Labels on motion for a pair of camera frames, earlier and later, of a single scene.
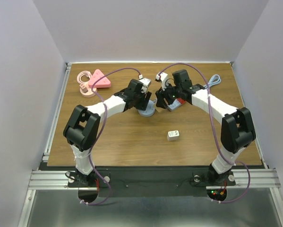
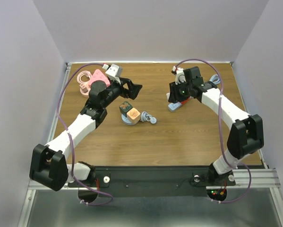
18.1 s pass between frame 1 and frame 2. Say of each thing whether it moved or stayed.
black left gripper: moved
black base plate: stayed
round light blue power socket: moved
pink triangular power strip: stayed
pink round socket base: stayed
